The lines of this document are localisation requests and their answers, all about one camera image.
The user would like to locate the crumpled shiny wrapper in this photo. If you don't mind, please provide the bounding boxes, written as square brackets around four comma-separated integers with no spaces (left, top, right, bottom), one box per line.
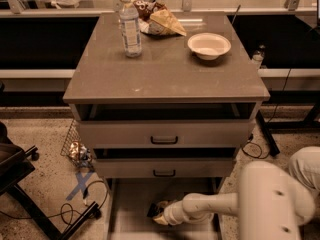
[68,141,92,168]

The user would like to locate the yellow chip bag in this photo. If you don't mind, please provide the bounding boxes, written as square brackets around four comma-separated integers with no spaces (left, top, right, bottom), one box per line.
[150,9,186,36]

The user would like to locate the drawer with handle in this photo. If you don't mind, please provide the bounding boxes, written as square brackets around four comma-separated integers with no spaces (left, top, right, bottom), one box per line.
[76,120,255,149]
[93,158,235,178]

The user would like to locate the black metal table leg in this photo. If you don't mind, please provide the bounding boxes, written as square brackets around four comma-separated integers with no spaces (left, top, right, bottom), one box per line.
[256,112,280,157]

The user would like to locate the clear plastic water bottle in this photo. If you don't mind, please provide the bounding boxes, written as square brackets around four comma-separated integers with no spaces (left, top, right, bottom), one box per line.
[119,0,142,58]

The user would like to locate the black cable right floor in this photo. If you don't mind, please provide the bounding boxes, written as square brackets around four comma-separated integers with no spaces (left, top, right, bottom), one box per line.
[240,133,271,160]

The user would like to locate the grey drawer cabinet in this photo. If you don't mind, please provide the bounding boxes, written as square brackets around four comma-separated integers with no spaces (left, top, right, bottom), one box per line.
[62,11,271,240]

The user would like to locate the white paper bowl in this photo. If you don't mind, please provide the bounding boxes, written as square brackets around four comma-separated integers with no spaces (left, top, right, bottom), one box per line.
[187,33,231,60]

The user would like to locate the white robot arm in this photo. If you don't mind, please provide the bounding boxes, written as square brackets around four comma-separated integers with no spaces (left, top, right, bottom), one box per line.
[148,161,315,240]

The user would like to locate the wire mesh basket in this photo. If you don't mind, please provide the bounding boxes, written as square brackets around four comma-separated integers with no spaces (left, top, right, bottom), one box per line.
[60,120,80,156]

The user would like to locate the open bottom drawer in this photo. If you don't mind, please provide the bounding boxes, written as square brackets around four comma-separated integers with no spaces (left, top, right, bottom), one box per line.
[106,178,222,240]

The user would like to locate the dark rxbar chocolate wrapper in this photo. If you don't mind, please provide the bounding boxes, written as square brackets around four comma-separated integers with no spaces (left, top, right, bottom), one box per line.
[147,203,163,218]

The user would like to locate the black floor cable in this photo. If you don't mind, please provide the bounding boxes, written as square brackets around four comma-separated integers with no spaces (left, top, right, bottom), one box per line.
[0,179,110,227]

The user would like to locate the black chair base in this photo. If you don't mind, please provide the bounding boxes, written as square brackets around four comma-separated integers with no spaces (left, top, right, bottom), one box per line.
[0,121,102,240]

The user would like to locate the person leg light trousers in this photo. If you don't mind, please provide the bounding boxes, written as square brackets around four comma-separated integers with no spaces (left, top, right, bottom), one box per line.
[288,146,320,197]

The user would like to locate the small bottle behind cabinet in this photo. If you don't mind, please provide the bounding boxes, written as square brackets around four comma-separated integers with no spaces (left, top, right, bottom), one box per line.
[251,44,265,69]

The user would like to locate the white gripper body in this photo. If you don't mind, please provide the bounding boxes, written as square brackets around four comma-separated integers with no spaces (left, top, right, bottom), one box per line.
[163,201,186,226]

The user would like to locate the top drawer with handle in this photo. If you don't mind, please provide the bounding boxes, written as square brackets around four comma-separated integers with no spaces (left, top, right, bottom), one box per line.
[76,120,255,149]

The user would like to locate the middle drawer with handle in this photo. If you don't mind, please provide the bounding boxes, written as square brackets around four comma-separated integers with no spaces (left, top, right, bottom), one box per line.
[93,158,235,178]

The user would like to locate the brown snack bag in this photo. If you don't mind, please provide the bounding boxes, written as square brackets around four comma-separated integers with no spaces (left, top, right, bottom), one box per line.
[133,0,166,21]

